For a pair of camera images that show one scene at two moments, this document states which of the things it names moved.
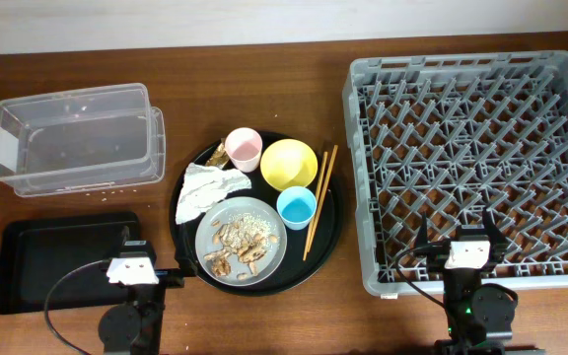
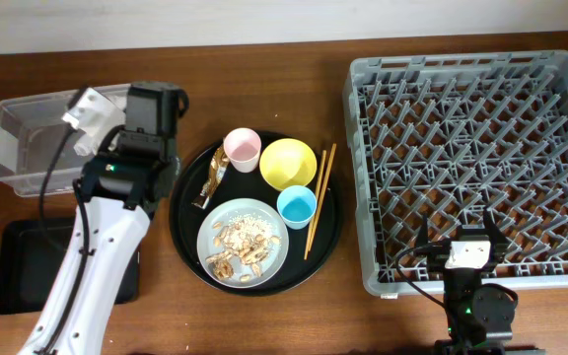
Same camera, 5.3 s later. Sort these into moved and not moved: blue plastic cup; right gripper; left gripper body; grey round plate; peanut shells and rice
Moved: left gripper body
Not moved: blue plastic cup; right gripper; grey round plate; peanut shells and rice
